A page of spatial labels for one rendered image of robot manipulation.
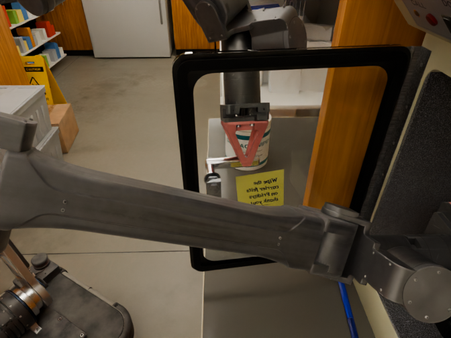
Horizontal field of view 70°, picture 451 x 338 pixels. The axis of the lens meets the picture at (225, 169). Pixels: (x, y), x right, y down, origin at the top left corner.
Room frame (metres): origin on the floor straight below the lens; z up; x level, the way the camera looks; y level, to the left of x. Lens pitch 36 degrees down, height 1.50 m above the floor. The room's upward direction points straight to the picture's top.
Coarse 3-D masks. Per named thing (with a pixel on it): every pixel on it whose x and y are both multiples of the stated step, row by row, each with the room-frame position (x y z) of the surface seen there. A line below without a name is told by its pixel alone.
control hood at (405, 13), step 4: (396, 0) 0.42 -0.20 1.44; (400, 0) 0.41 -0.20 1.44; (396, 4) 0.43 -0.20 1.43; (400, 4) 0.41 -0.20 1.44; (404, 4) 0.40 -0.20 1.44; (400, 8) 0.42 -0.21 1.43; (404, 8) 0.41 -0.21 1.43; (404, 12) 0.42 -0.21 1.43; (408, 12) 0.40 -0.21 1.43; (404, 16) 0.43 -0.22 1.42; (408, 16) 0.41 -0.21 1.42; (408, 20) 0.42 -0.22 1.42; (412, 20) 0.41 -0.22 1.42; (412, 24) 0.41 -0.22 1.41; (416, 24) 0.40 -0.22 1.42; (420, 28) 0.40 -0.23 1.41; (428, 32) 0.38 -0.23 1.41; (432, 32) 0.37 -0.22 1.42; (436, 36) 0.37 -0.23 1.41; (440, 36) 0.36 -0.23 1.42; (444, 40) 0.35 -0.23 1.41; (448, 40) 0.34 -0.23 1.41
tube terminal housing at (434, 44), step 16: (432, 48) 0.41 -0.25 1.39; (448, 48) 0.38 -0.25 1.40; (432, 64) 0.40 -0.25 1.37; (448, 64) 0.37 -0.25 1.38; (416, 96) 0.40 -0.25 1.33; (400, 144) 0.40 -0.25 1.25; (368, 288) 0.34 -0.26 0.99; (368, 304) 0.33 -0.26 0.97; (368, 320) 0.31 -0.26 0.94; (384, 320) 0.28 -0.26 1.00; (384, 336) 0.27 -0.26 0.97
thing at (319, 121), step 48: (288, 48) 0.40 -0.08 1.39; (240, 96) 0.39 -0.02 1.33; (288, 96) 0.40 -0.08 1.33; (336, 96) 0.41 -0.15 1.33; (240, 144) 0.39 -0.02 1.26; (288, 144) 0.40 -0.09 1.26; (336, 144) 0.41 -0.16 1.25; (240, 192) 0.39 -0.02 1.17; (288, 192) 0.40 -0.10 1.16; (336, 192) 0.41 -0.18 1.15
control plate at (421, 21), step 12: (408, 0) 0.38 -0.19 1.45; (420, 0) 0.35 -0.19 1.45; (432, 0) 0.32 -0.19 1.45; (444, 0) 0.30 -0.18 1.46; (420, 12) 0.37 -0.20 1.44; (432, 12) 0.34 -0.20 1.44; (444, 12) 0.31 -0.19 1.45; (420, 24) 0.39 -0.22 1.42; (444, 24) 0.33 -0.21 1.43; (444, 36) 0.34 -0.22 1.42
